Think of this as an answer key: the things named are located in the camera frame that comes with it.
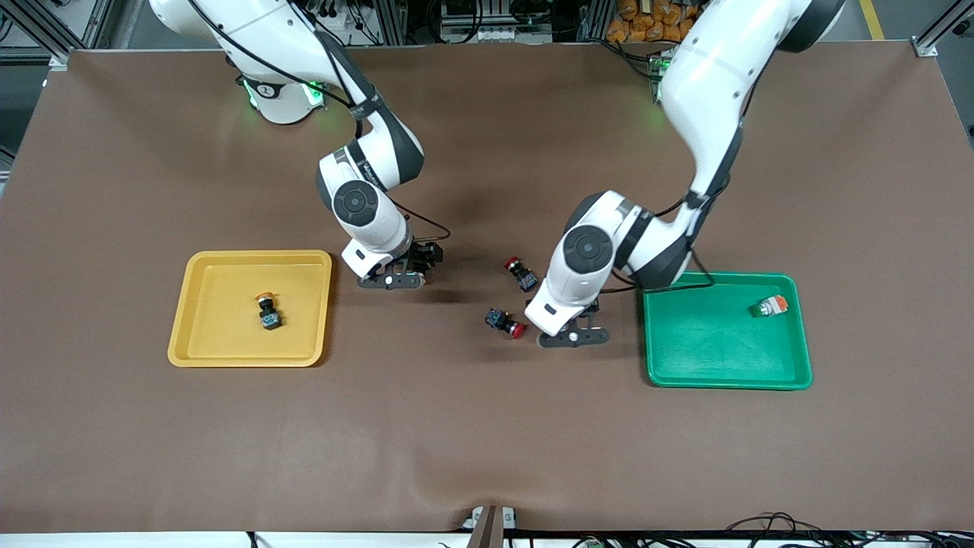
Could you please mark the yellow mushroom pushbutton switch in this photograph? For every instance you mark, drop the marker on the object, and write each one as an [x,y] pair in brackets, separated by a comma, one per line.
[268,316]

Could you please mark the green pushbutton orange contact block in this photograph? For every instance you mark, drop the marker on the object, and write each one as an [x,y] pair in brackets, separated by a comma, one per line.
[768,307]

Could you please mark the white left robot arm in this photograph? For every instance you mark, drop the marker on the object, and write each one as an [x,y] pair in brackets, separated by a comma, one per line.
[715,91]

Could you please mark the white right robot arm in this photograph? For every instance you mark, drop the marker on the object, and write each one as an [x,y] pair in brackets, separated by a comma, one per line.
[259,30]

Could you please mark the brown table mat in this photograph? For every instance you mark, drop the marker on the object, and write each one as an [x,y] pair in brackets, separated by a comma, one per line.
[487,426]

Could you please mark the green plastic tray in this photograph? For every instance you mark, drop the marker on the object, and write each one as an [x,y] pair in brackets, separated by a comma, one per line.
[708,350]

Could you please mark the yellow plastic tray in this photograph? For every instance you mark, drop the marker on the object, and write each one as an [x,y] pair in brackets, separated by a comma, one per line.
[221,335]

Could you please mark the white power strip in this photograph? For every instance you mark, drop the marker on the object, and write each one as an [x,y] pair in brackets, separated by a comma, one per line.
[494,34]

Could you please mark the pile of orange objects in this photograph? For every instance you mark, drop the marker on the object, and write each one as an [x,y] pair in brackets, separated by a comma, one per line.
[639,23]

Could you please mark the red mushroom pushbutton switch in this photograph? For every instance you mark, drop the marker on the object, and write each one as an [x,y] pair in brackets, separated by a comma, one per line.
[522,276]
[498,320]

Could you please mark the aluminium frame post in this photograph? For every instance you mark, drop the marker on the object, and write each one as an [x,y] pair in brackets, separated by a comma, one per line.
[61,59]
[924,47]

